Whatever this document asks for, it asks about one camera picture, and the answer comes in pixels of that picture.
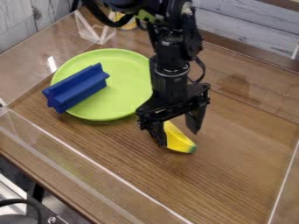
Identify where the clear acrylic front wall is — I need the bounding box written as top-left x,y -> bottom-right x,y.
0,108 -> 193,224

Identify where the black metal mount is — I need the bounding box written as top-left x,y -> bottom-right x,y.
26,203 -> 70,224

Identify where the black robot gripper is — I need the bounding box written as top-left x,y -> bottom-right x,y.
135,56 -> 212,147

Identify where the yellow toy banana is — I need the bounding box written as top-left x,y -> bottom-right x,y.
163,121 -> 197,153

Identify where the black cable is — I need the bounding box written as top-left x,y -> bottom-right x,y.
0,199 -> 42,224

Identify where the blue plastic block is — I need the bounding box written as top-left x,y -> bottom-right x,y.
42,63 -> 110,114

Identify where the green plastic plate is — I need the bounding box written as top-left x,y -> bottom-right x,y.
51,48 -> 153,121

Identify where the clear acrylic corner bracket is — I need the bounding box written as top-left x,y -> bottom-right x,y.
75,10 -> 118,46

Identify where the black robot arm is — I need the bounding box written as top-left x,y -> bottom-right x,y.
82,0 -> 212,147

